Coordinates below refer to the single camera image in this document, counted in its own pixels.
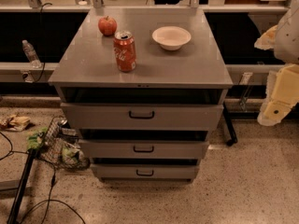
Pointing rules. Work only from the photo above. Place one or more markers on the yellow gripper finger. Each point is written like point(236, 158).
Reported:
point(266, 40)

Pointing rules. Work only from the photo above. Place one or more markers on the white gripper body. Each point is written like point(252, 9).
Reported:
point(288, 39)

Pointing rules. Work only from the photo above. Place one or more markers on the red coke can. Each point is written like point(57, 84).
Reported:
point(124, 50)

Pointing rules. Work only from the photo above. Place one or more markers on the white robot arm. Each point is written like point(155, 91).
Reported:
point(286, 46)

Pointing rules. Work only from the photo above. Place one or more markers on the white paper bowl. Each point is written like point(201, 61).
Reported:
point(171, 37)

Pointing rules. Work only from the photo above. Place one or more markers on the black caster table leg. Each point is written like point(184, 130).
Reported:
point(230, 127)

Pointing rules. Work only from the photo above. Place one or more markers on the grey drawer cabinet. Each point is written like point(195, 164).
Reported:
point(195, 74)

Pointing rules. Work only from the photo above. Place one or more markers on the red apple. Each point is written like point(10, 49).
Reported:
point(107, 26)

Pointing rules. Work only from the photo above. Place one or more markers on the bottom grey drawer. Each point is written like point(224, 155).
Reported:
point(142, 172)

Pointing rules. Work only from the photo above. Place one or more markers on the grey drawer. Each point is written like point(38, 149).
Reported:
point(143, 117)
point(142, 172)
point(143, 150)

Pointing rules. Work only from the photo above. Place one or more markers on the middle grey drawer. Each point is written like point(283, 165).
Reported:
point(143, 150)

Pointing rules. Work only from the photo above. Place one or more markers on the top grey drawer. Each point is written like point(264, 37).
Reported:
point(143, 117)

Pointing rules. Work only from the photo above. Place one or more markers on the clear plastic water bottle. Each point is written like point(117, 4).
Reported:
point(31, 54)

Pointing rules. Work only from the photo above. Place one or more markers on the green snack bag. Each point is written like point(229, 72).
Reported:
point(35, 139)

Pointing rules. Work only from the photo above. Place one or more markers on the black metal stand leg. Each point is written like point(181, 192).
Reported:
point(12, 218)

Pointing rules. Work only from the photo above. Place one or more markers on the crumpled snack wrapper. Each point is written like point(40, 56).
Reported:
point(14, 123)

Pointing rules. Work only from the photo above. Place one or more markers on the wire mesh basket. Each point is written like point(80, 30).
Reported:
point(61, 148)

